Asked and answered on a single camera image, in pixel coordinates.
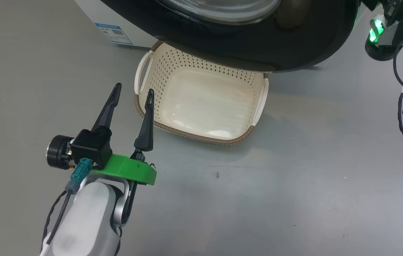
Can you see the white Hisense washing machine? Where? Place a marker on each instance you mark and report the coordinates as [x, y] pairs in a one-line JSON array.
[[91, 14]]

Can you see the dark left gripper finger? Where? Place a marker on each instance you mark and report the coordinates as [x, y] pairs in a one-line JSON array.
[[111, 105], [147, 124]]

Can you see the cream perforated laundry basket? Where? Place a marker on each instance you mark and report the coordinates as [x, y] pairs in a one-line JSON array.
[[205, 103]]

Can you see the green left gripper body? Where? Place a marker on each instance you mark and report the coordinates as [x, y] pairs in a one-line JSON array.
[[130, 170]]

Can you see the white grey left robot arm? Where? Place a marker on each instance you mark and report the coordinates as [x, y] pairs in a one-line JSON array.
[[87, 220]]

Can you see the blue energy label sticker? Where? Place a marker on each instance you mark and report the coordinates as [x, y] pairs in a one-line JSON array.
[[114, 33]]

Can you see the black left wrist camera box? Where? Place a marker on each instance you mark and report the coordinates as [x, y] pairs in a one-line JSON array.
[[91, 147]]

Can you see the black round washing machine door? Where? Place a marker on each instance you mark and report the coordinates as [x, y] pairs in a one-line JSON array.
[[223, 42]]

